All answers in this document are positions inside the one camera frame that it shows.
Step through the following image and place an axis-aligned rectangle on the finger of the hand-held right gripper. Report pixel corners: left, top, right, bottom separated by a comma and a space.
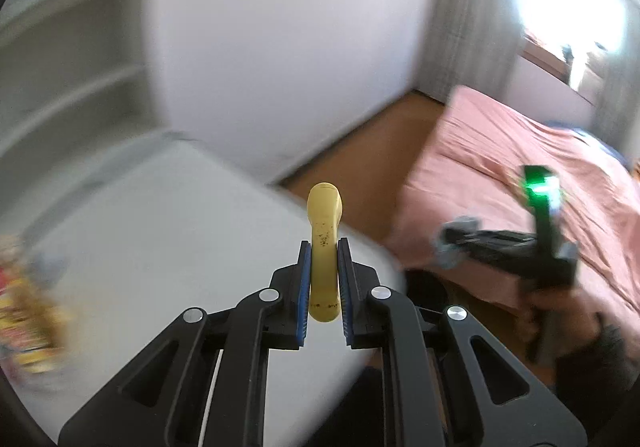
434, 216, 482, 270

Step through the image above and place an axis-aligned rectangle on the grey curtain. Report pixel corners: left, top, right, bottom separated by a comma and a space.
429, 0, 526, 104

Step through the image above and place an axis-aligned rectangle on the person's right forearm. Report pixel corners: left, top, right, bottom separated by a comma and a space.
552, 322, 640, 430

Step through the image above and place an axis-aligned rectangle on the bed with pink sheet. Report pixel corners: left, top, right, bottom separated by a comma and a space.
385, 84, 640, 343

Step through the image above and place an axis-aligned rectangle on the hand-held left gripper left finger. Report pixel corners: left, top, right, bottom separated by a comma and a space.
58, 239, 313, 447

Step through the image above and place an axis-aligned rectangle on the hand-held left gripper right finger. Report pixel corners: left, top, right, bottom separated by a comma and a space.
337, 237, 588, 447

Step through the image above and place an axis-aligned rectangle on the white shelf unit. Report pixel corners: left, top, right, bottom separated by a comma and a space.
0, 0, 168, 170

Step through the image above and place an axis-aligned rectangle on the blue cloth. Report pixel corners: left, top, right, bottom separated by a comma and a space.
570, 127, 632, 169

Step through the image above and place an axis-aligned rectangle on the yellow banana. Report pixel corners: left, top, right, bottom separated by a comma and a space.
306, 182, 345, 323

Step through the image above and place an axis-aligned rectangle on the colourful snack packet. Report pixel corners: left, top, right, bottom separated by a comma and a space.
0, 233, 70, 374

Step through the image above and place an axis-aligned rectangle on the person's right hand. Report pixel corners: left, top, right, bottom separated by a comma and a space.
520, 286, 615, 360

